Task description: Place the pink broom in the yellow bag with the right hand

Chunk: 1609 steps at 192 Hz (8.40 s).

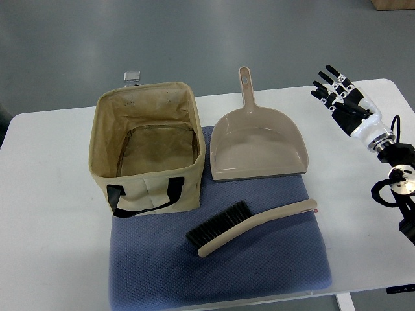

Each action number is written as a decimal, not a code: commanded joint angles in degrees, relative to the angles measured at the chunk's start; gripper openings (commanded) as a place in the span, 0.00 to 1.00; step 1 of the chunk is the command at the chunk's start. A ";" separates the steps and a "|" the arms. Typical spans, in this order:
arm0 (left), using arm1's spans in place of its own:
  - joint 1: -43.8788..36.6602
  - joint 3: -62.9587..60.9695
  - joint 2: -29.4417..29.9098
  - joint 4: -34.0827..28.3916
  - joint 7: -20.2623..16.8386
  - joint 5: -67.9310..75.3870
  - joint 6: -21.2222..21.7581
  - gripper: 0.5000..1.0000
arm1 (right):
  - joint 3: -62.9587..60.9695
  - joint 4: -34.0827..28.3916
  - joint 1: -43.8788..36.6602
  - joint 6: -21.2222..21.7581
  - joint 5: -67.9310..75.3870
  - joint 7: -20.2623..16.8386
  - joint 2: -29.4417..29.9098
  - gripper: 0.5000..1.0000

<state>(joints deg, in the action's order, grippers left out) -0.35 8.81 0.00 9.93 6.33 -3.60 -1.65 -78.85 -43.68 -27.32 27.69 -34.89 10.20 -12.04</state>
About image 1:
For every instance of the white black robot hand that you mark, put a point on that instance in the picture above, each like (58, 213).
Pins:
(355, 113)

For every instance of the beige hand broom black bristles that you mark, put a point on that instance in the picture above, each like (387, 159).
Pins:
(236, 220)

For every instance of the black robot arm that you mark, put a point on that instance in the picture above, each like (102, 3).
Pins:
(397, 190)

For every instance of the yellow fabric storage bag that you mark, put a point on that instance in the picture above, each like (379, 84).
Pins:
(147, 150)

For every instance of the beige plastic dustpan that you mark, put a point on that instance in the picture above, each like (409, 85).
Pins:
(255, 142)

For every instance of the brown cardboard box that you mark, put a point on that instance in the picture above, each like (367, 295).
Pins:
(382, 5)

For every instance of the black table control panel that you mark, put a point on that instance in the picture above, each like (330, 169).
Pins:
(400, 289)

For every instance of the white table leg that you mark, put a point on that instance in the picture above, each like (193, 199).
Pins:
(345, 302)

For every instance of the small metal clip object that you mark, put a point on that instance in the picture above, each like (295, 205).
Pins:
(132, 78)

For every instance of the blue cushion mat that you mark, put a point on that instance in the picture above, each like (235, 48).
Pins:
(154, 267)

